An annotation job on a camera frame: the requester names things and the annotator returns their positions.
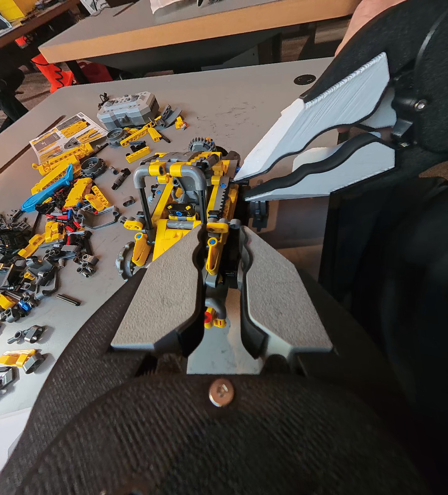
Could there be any pile of loose brick pieces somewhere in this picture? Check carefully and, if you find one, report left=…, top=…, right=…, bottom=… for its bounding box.
left=0, top=104, right=188, bottom=408

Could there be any person's black clothed torso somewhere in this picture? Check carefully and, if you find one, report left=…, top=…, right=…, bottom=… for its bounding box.
left=318, top=155, right=448, bottom=495

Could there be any blue brick separator tool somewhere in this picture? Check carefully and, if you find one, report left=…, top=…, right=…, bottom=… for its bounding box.
left=21, top=162, right=74, bottom=211

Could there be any grey angled panel piece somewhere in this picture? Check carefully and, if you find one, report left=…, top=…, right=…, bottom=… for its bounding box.
left=156, top=104, right=184, bottom=128

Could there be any person's right hand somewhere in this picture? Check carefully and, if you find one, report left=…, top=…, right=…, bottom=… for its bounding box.
left=335, top=0, right=406, bottom=55

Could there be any wood-edged background table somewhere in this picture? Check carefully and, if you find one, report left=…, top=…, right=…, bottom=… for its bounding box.
left=38, top=0, right=364, bottom=75

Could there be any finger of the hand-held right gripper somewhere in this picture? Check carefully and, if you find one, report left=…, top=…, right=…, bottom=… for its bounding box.
left=233, top=52, right=398, bottom=182
left=244, top=131, right=397, bottom=202

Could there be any yellow brick toy vehicle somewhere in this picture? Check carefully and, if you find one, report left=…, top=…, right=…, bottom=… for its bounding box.
left=116, top=137, right=271, bottom=329

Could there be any yellow sticker sheet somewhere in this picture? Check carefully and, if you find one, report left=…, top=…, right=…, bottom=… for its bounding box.
left=29, top=112, right=108, bottom=163

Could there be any black wheel rim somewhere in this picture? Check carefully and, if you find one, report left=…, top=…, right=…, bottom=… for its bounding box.
left=0, top=228, right=27, bottom=248

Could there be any grey desk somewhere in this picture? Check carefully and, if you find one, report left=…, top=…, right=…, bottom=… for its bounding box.
left=0, top=57, right=334, bottom=430

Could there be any grey toothed rack brick assembly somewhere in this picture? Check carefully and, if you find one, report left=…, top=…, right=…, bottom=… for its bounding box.
left=208, top=179, right=248, bottom=227

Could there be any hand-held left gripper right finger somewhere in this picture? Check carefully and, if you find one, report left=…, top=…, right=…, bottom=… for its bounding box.
left=239, top=225, right=334, bottom=359

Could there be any grey battery box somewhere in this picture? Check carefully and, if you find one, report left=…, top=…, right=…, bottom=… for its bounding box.
left=96, top=92, right=159, bottom=130

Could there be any orange cone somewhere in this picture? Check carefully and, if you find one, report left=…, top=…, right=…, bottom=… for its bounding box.
left=31, top=53, right=78, bottom=93

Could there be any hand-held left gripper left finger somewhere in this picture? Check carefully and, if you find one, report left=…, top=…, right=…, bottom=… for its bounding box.
left=110, top=224, right=206, bottom=357

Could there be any yellow rectangular panel piece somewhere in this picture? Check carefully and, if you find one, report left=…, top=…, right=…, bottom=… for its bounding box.
left=31, top=162, right=74, bottom=195
left=63, top=178, right=94, bottom=209

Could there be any grey curved fender piece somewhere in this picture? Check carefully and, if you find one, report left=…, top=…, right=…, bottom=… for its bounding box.
left=80, top=205, right=119, bottom=229

